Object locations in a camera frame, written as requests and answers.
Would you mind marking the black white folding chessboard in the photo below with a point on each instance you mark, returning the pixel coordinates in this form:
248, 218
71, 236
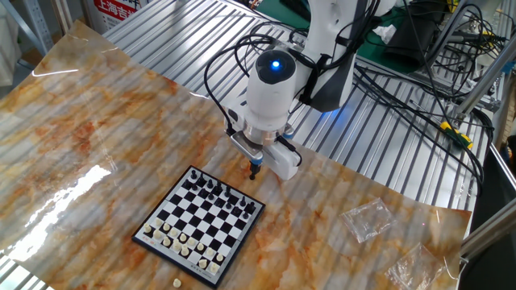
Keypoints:
201, 225

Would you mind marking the aluminium frame bar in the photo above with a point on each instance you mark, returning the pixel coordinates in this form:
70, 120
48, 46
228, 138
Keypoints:
492, 231

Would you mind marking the black chess knight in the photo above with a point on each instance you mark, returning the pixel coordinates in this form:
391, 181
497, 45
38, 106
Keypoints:
243, 201
200, 179

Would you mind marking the silver wrist camera blue caps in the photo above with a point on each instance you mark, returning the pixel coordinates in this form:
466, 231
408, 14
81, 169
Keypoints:
246, 147

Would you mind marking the white chess bishop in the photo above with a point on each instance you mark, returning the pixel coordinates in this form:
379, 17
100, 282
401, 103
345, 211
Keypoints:
177, 283
166, 241

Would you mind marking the white chess king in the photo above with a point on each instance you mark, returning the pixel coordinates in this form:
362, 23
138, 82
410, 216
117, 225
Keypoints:
185, 251

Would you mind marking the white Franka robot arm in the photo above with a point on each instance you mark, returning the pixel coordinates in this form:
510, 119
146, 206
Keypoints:
270, 100

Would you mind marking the crumpled white tissue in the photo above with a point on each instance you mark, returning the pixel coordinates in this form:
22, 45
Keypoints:
385, 33

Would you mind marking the black chess rook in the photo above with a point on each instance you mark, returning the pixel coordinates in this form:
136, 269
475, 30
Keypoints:
193, 174
250, 207

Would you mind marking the black panel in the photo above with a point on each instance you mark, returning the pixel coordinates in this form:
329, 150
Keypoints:
500, 181

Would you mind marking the white chess knight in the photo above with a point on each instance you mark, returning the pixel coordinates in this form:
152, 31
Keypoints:
202, 263
157, 234

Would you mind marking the white plastic cover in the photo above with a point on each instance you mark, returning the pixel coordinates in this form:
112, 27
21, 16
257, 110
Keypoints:
8, 48

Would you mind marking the grey slanted metal bar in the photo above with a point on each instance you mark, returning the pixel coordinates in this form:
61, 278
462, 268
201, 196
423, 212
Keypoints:
447, 34

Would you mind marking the clear plastic zip bag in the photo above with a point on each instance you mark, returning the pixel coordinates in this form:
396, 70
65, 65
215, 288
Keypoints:
415, 268
367, 219

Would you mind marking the black chess king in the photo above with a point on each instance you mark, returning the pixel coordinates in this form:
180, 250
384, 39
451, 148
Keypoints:
227, 191

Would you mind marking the orange marble pattern sheet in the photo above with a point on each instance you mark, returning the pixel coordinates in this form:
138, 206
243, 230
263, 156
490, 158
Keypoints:
101, 133

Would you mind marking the black chess queen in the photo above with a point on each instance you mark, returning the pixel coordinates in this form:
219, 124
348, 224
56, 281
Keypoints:
218, 187

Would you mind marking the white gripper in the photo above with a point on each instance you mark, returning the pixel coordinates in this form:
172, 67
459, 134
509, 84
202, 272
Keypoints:
284, 163

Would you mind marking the red white printed sign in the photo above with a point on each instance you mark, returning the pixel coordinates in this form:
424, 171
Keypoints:
117, 10

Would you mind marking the thick aluminium frame post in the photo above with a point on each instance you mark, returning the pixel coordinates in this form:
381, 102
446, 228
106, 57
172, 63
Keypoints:
483, 78

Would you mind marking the white chess queen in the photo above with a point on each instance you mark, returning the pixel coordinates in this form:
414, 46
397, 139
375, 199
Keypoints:
176, 245

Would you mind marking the grey perforated shelf upright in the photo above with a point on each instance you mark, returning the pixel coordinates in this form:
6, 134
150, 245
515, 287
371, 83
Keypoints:
37, 18

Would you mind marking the white chess rook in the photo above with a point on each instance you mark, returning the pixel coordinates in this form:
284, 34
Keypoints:
148, 229
213, 267

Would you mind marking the black pouch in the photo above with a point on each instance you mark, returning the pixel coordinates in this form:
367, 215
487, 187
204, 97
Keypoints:
411, 40

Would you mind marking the green cutting mat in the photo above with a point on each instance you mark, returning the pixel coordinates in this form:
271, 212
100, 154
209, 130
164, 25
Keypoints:
377, 58

